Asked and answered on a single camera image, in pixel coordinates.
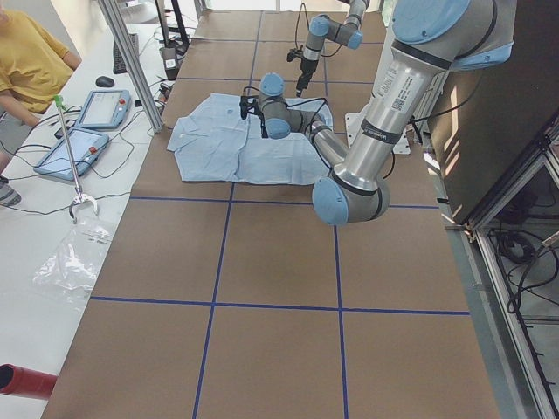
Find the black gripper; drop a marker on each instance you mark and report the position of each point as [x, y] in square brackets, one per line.
[304, 69]

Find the light blue button-up shirt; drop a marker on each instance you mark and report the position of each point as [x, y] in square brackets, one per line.
[213, 143]

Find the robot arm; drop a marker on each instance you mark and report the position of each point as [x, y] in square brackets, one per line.
[322, 28]
[430, 37]

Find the dark equipment cabinet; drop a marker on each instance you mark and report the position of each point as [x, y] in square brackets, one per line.
[486, 125]

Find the black computer mouse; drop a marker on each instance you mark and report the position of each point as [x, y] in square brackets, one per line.
[104, 81]

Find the upper blue teach pendant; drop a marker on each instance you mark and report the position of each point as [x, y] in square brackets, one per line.
[104, 109]

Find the long reach grabber tool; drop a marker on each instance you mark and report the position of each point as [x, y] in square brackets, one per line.
[81, 197]

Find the person in yellow shirt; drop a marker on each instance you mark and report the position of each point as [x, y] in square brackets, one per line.
[35, 66]

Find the clear plastic bag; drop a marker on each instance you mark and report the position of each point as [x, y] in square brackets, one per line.
[70, 273]

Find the red cylinder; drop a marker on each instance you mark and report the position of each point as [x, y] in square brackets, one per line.
[27, 383]

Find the grey aluminium frame post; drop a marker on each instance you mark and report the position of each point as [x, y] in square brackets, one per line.
[111, 13]

